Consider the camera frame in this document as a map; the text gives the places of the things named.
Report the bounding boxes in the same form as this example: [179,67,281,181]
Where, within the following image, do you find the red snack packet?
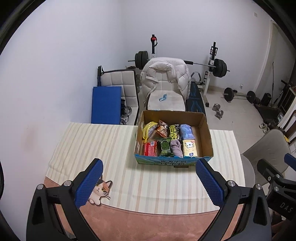
[144,140,159,157]

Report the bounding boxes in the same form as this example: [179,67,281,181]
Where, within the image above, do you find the grey chair right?
[241,129,290,187]

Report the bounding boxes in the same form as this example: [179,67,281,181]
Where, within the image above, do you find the cat sticker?
[88,178,113,206]

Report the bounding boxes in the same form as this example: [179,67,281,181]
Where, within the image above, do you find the small chrome dumbbell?
[215,109,224,120]

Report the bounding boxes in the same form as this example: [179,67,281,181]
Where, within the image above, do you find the yellow cartoon tissue pack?
[183,140,198,158]

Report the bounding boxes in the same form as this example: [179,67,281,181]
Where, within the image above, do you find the floor barbell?
[223,87,260,104]

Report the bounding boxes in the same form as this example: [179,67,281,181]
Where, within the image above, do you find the striped table cloth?
[45,121,246,215]

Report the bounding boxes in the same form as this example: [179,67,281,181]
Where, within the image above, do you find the blue tissue pack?
[180,124,195,140]

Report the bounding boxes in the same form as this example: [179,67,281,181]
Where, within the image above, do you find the blue printed cardboard box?
[134,110,214,167]

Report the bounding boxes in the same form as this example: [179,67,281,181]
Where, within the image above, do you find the blue weight bench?
[186,82,206,115]

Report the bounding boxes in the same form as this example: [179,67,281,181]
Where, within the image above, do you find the black shoe shine wipes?
[169,124,181,140]

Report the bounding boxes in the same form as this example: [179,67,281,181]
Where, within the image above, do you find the white squat rack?
[149,34,219,108]

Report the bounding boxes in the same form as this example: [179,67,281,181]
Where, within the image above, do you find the green wipes packet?
[159,138,172,157]

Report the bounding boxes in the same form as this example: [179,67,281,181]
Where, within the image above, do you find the barbell on rack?
[128,51,229,78]

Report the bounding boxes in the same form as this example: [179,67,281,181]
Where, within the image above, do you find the orange snack packet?
[156,120,168,138]

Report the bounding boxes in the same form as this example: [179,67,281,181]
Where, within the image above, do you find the white seat chair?
[146,75,186,111]

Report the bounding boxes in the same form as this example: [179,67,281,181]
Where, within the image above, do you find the blue foam board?
[91,86,121,125]

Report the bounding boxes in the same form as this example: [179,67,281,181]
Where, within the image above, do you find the chrome weight plates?
[120,98,132,125]

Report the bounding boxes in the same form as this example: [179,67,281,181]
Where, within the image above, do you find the blue card on seat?
[159,94,167,101]

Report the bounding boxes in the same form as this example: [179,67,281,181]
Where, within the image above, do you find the white puffer jacket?
[140,68,191,105]

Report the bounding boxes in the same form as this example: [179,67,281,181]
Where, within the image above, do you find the white quilted chair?
[97,65,139,126]

